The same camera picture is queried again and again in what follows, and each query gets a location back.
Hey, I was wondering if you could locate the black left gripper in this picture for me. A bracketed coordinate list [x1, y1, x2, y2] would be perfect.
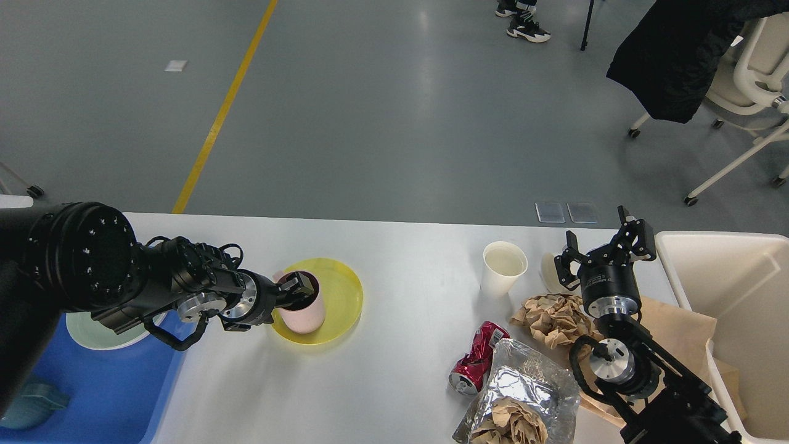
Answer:
[219, 270, 314, 332]

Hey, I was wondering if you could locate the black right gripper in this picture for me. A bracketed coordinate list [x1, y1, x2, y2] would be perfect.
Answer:
[554, 206, 657, 319]

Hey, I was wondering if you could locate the pink ribbed mug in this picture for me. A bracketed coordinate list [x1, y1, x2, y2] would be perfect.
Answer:
[274, 270, 327, 334]

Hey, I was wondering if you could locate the yellow plastic plate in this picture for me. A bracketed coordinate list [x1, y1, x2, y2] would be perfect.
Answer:
[272, 257, 364, 346]

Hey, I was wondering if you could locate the teal mug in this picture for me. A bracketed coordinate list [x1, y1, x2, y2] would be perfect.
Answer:
[1, 376, 71, 430]

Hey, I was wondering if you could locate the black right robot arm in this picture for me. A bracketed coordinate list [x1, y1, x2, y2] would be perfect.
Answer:
[554, 206, 742, 443]

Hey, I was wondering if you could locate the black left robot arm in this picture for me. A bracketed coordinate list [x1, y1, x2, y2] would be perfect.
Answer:
[1, 202, 319, 411]

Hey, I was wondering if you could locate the crumpled brown paper ball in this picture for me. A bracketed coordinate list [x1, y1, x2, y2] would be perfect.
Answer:
[509, 294, 603, 350]

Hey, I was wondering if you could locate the white paper cup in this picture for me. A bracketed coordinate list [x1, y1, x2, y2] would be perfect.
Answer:
[481, 240, 529, 297]

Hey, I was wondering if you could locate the flat brown paper bag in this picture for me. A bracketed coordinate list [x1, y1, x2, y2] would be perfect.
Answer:
[549, 296, 748, 427]

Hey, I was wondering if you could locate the white plastic bin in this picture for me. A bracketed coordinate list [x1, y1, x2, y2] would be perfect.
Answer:
[655, 231, 788, 443]

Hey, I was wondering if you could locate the silver foil bag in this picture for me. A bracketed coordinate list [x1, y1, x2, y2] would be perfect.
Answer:
[452, 339, 580, 443]

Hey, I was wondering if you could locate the crushed red soda can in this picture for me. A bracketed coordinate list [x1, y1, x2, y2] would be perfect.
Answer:
[448, 321, 510, 396]

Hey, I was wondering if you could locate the crumpled brown paper in bag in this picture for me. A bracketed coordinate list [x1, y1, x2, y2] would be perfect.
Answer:
[470, 397, 549, 443]

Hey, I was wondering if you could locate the black jacket on chair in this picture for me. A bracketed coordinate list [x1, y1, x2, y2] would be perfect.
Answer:
[607, 1, 788, 124]

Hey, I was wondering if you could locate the blue plastic tray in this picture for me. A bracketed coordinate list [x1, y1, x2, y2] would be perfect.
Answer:
[1, 318, 185, 443]

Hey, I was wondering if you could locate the black tripod leg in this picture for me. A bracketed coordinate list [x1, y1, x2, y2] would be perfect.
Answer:
[579, 0, 595, 52]

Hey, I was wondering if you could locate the light green plate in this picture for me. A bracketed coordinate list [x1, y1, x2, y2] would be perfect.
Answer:
[65, 312, 150, 351]

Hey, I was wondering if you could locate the white office chair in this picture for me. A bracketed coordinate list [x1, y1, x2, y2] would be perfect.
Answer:
[627, 12, 789, 207]

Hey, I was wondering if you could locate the person in black clothes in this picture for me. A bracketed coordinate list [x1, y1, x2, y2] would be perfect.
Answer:
[495, 1, 552, 43]

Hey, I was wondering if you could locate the white side table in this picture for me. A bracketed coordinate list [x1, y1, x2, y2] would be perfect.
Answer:
[0, 194, 34, 210]

